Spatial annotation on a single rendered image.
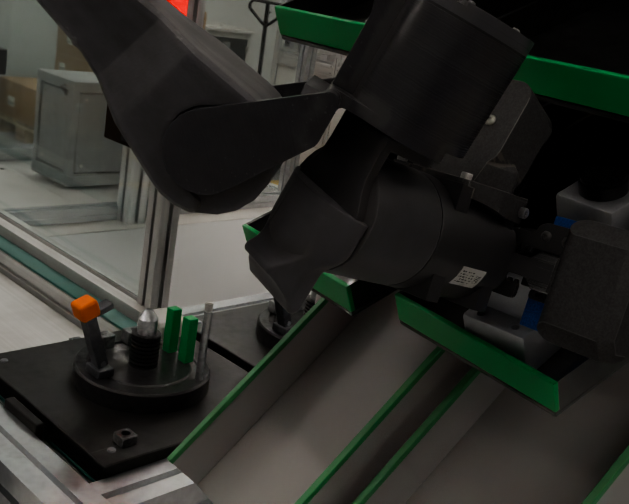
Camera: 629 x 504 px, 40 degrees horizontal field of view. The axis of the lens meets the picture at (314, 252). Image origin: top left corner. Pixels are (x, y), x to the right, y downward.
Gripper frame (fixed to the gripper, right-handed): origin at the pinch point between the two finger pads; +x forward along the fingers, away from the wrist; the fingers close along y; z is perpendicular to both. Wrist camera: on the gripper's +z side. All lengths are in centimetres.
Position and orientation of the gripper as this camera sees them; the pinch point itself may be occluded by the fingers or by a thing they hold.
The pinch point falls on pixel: (524, 264)
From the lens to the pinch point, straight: 50.9
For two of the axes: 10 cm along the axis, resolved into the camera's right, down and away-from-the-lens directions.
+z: 3.0, -9.5, -0.8
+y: -6.6, -2.7, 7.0
